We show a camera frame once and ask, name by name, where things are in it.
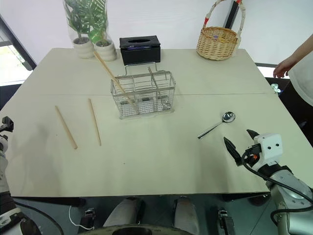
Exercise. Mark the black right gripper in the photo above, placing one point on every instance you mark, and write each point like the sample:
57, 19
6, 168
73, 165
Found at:
252, 156

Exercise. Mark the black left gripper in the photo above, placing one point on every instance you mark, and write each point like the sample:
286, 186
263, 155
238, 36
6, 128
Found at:
7, 123

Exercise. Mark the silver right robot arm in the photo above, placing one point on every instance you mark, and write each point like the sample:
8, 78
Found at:
289, 192

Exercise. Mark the person's forearm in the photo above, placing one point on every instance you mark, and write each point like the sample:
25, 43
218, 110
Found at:
303, 50

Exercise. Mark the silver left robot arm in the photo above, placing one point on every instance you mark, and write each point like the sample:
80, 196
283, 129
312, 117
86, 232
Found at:
3, 166

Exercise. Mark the person's bare hand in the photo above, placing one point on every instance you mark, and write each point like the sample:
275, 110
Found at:
282, 67

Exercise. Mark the metal spoon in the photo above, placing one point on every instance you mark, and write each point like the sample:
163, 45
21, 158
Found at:
228, 117

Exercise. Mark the wooden chopstick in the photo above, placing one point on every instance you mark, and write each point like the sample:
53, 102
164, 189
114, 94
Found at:
111, 75
94, 121
66, 127

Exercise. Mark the small green white object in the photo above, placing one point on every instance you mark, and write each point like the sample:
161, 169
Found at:
275, 87

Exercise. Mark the black table caster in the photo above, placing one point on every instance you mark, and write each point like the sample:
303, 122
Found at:
226, 221
89, 218

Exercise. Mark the white robot right leg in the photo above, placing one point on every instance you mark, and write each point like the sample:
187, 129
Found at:
186, 213

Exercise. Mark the white robot leg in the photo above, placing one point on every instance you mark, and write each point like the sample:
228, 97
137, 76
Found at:
122, 213
186, 213

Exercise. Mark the large green potted plant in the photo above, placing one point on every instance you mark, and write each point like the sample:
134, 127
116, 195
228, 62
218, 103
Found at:
82, 36

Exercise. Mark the small green potted plant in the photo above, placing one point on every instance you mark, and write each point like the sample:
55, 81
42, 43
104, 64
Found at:
105, 47

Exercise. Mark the black bar with red tip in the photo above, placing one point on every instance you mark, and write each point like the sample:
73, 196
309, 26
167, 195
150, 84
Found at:
232, 14

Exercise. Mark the black tissue box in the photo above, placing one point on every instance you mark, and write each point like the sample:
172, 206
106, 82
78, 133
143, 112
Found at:
140, 50

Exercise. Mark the white robot left leg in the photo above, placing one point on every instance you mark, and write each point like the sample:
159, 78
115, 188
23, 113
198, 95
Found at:
122, 213

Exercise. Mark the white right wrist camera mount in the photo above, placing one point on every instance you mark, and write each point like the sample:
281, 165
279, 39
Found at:
269, 145

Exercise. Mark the dark window frame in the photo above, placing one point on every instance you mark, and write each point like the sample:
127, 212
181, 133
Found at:
17, 44

